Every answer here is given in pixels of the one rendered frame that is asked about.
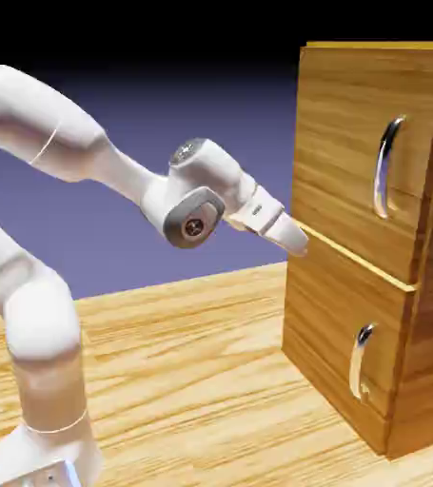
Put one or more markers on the small wooden cabinet door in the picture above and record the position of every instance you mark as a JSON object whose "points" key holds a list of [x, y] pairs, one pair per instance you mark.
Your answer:
{"points": [[326, 315]]}

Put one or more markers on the large wooden cabinet door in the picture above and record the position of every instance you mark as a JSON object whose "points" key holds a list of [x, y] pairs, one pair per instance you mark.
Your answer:
{"points": [[338, 152]]}

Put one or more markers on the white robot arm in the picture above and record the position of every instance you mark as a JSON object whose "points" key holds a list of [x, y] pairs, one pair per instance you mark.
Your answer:
{"points": [[67, 137]]}

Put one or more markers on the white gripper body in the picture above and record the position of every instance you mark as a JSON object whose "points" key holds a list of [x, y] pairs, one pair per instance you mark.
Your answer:
{"points": [[289, 233]]}

